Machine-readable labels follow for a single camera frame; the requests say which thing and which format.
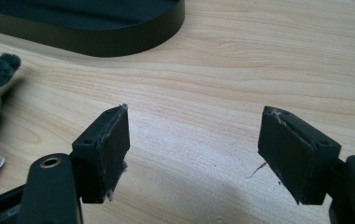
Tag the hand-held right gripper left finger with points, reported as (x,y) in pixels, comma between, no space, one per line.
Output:
(101,161)

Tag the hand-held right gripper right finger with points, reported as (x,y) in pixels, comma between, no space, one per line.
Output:
(294,161)

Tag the black oval tray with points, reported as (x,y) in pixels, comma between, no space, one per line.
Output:
(104,31)

